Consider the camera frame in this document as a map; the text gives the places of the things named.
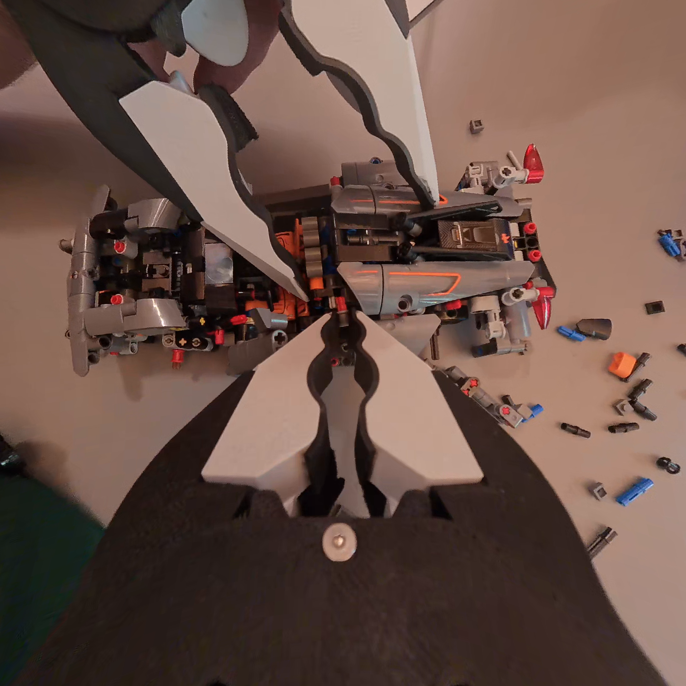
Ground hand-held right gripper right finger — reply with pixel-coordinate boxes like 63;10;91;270
348;311;484;516

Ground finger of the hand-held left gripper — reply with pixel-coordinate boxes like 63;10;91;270
278;0;441;211
118;80;312;302

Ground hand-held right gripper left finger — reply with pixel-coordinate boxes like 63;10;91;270
201;312;339;516

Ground grey black lego car chassis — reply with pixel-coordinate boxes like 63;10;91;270
60;155;559;377

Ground orange-lined grey lego section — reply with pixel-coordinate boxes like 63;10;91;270
328;160;538;318

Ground scattered loose lego pieces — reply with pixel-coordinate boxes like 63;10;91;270
444;229;686;560

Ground person's left hand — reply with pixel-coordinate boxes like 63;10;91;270
129;21;284;108

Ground person's green shirt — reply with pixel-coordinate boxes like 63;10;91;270
0;429;109;686

